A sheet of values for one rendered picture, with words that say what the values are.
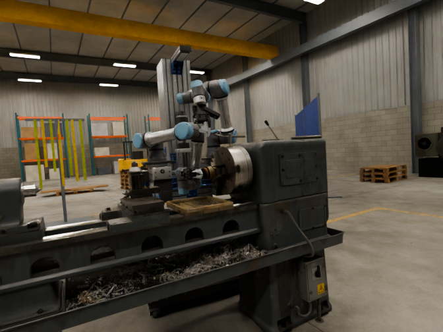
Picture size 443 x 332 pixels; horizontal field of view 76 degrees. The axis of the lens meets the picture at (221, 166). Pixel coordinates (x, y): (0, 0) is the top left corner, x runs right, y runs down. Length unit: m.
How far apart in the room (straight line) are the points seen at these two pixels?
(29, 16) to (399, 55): 12.89
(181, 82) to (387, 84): 10.82
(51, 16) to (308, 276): 11.70
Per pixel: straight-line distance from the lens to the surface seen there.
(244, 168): 1.73
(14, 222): 1.59
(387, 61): 12.87
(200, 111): 1.74
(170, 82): 2.56
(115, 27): 12.65
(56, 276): 1.54
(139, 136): 2.15
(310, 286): 2.10
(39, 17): 12.38
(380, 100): 12.82
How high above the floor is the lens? 1.21
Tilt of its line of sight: 3 degrees down
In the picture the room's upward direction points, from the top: 4 degrees counter-clockwise
